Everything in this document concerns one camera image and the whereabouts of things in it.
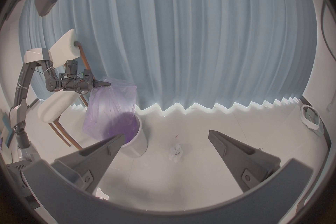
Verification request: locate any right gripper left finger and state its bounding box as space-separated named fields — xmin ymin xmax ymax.
xmin=51 ymin=134 xmax=126 ymax=194

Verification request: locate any white trash bin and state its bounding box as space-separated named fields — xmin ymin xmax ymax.
xmin=119 ymin=115 xmax=149 ymax=158

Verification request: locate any purple plastic bag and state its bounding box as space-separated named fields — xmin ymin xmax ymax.
xmin=82 ymin=77 xmax=139 ymax=143

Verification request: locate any white plastic container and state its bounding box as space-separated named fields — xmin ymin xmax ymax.
xmin=300 ymin=104 xmax=321 ymax=130

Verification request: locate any white cushioned wooden chair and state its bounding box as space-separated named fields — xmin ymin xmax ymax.
xmin=37 ymin=29 xmax=92 ymax=150

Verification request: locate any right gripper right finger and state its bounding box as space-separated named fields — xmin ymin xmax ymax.
xmin=208 ymin=130 xmax=281 ymax=193

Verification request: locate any white paper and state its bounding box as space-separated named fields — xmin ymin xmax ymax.
xmin=169 ymin=143 xmax=184 ymax=163

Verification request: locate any pale blue curtain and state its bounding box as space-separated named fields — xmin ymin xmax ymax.
xmin=18 ymin=0 xmax=317 ymax=113

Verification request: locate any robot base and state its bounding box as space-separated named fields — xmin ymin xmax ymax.
xmin=0 ymin=139 xmax=41 ymax=211

